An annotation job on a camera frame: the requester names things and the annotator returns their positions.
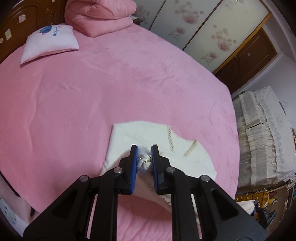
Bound brown wooden headboard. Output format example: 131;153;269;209
0;0;67;63

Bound white fluffy cardigan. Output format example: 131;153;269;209
99;120;218;223

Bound furniture under white lace cover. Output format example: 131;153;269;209
232;86;296;193

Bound floral sliding wardrobe doors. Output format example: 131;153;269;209
133;0;272;75

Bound folded pink quilt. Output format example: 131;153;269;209
64;0;137;37

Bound printed white box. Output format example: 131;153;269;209
0;197;16;230

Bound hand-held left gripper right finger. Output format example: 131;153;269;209
151;144;266;241

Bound small white printed pillow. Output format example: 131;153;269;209
20;24;79;65

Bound bed with pink blanket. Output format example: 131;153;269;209
0;23;238;237

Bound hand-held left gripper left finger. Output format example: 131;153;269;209
23;145;139;241

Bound brown wooden door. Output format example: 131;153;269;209
215;28;278;93

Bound yellow wooden drawer cabinet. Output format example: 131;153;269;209
235;185;285;209

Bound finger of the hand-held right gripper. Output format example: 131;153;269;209
254;200;278;229

